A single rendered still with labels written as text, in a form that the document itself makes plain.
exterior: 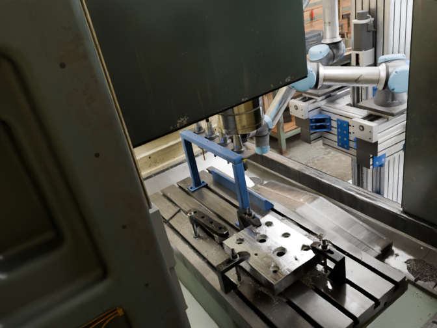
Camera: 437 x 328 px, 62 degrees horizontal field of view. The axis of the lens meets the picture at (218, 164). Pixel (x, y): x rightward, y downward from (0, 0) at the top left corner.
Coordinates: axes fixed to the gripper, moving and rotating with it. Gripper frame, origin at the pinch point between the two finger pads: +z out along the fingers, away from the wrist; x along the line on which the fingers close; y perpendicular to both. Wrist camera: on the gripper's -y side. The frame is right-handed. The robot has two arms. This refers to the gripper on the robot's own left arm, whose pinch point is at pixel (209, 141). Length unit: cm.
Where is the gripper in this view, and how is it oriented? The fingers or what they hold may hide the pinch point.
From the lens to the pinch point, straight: 169.7
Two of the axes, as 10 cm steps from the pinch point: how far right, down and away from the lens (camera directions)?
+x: -5.4, -2.9, 7.9
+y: 1.7, 8.8, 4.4
